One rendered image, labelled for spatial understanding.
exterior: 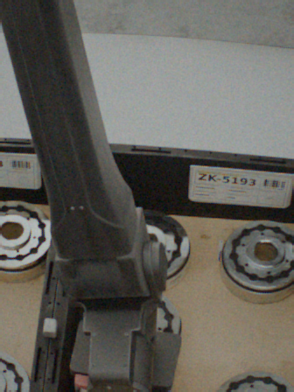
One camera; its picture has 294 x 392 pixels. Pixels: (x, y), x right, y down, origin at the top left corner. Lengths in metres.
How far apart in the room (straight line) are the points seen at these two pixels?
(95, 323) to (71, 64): 0.26
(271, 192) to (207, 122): 0.35
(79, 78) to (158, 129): 0.83
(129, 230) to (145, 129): 0.75
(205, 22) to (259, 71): 1.20
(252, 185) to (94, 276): 0.42
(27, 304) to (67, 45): 0.55
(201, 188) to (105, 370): 0.44
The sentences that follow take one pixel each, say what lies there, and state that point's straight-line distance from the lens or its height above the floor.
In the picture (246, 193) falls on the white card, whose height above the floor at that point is 0.88.
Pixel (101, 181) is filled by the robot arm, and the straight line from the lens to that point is 0.80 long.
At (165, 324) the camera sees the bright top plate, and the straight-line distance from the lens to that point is 1.17.
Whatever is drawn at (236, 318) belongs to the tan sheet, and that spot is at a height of 0.83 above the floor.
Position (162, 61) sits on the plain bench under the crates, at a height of 0.70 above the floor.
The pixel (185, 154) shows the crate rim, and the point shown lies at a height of 0.93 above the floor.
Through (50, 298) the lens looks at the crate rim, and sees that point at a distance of 1.10.
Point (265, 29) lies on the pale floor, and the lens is 2.89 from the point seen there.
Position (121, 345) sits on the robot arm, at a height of 1.08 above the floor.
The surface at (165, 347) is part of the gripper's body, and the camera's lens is 1.03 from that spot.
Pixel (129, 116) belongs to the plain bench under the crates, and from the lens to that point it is 1.60.
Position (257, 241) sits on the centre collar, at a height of 0.87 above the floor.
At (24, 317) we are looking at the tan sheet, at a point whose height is 0.83.
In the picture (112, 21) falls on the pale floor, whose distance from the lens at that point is 2.88.
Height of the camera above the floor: 1.83
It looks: 49 degrees down
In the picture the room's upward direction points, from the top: 2 degrees clockwise
